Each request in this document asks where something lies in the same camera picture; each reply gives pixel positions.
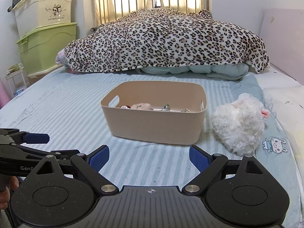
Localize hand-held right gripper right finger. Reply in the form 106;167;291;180
181;145;279;193

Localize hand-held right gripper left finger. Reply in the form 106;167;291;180
24;145;120;193

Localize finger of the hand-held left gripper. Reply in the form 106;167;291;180
0;128;50;145
36;149;81;161

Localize beige plastic storage bin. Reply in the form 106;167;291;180
100;81;207;146

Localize beige socks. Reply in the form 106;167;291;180
130;103;154;110

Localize person's left hand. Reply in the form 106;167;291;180
0;177;21;211

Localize blue striped bed sheet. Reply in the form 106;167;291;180
0;69;269;188

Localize white plush toy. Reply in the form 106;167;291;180
211;93;270;157

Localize pink panel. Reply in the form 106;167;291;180
0;78;11;107

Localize teal rabbit print quilt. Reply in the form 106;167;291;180
228;74;302;228

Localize pink cloth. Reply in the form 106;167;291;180
56;49;69;73

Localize light blue quilted pillow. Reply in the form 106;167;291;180
140;63;250;81

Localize green plastic storage box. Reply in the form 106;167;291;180
16;22;78;74

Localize cream plastic storage box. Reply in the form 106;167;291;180
12;0;74;38

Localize leopard print blanket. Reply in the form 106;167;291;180
64;8;270;74

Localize cream curtain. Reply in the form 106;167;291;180
90;0;162;26

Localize white wire rack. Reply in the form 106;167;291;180
5;63;27;98

